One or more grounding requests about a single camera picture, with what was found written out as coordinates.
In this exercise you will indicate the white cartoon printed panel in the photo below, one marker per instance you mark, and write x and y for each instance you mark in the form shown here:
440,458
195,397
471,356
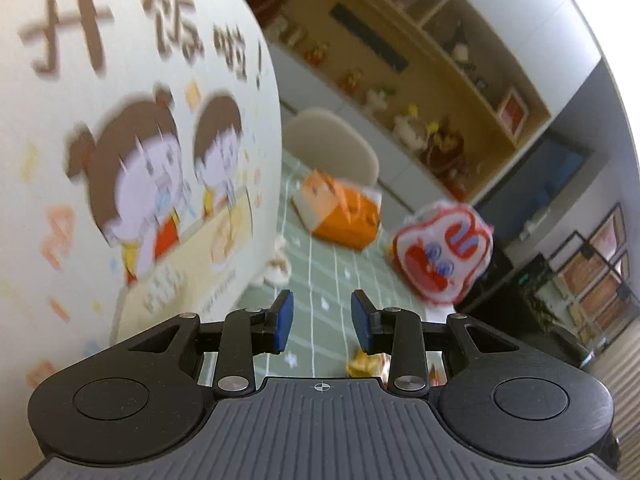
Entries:
150,50

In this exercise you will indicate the small yellow snack packet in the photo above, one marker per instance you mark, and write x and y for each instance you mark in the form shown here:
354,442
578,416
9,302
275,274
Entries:
365,364

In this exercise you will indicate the black framed rack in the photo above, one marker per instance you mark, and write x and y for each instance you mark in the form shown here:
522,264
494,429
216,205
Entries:
595,270

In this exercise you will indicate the beige chair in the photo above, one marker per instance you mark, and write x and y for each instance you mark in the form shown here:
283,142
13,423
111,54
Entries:
325,140

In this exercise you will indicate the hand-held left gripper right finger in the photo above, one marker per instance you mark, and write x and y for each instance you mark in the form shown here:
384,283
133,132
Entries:
361,322

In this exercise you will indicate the wooden shelf unit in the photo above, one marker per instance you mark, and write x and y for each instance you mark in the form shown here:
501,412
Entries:
450,60

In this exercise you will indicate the orange tissue pack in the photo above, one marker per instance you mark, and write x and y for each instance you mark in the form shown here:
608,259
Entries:
345,222

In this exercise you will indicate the row of toy figurines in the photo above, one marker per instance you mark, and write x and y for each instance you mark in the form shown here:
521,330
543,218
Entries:
440,146

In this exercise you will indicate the small cream wrapped snack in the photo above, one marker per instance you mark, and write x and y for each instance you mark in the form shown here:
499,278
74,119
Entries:
277,266

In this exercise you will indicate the red white rabbit bag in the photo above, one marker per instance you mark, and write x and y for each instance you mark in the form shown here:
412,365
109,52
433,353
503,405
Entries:
440,252

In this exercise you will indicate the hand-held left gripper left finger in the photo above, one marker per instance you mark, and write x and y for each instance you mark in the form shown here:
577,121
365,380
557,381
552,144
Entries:
282,321

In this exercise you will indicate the red picture frame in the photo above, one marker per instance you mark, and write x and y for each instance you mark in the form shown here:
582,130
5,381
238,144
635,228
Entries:
513,110

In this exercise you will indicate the black cabinet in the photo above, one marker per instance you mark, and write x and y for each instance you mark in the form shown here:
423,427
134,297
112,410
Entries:
505,285

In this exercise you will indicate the long black bar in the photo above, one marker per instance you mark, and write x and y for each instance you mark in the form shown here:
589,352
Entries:
370,37

